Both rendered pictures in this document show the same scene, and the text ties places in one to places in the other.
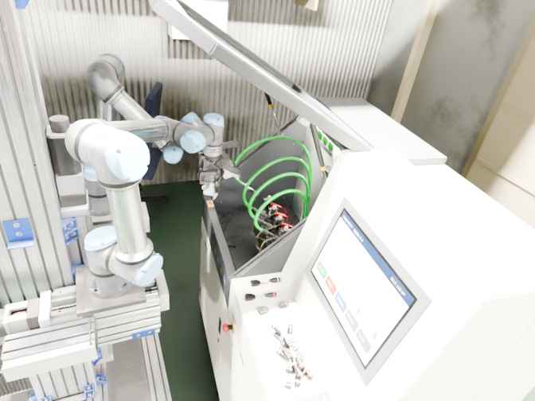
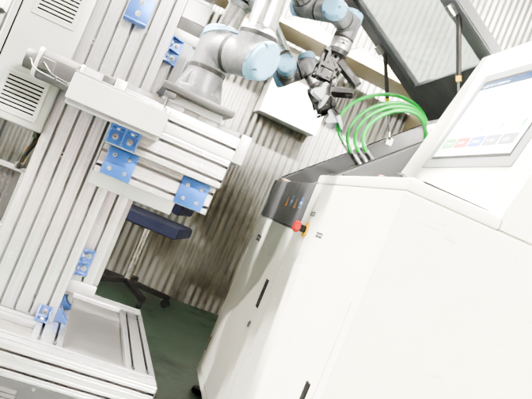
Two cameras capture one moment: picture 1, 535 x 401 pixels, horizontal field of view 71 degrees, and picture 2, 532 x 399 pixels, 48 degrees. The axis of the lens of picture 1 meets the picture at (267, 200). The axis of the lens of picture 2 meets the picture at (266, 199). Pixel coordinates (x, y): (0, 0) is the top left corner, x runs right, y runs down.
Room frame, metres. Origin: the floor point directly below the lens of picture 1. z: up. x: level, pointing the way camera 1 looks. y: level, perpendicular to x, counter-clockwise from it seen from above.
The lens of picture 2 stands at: (-0.77, -0.15, 0.80)
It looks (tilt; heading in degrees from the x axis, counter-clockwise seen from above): 1 degrees up; 12
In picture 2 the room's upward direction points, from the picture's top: 22 degrees clockwise
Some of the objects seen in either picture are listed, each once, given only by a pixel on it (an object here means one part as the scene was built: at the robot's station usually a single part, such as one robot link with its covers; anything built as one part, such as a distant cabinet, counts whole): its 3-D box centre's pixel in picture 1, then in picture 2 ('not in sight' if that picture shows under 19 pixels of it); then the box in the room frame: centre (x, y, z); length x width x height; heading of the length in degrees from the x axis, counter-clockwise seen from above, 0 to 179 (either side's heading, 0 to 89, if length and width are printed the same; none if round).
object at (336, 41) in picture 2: (212, 149); (340, 46); (1.30, 0.24, 1.45); 0.08 x 0.08 x 0.05
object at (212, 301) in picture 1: (211, 301); (241, 306); (1.44, 0.23, 0.44); 0.65 x 0.02 x 0.68; 22
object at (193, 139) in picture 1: (193, 137); (332, 12); (1.21, 0.29, 1.53); 0.11 x 0.11 x 0.08; 69
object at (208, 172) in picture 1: (209, 167); (329, 66); (1.30, 0.24, 1.37); 0.09 x 0.08 x 0.12; 112
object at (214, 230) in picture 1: (217, 243); (289, 203); (1.44, 0.21, 0.87); 0.62 x 0.04 x 0.16; 22
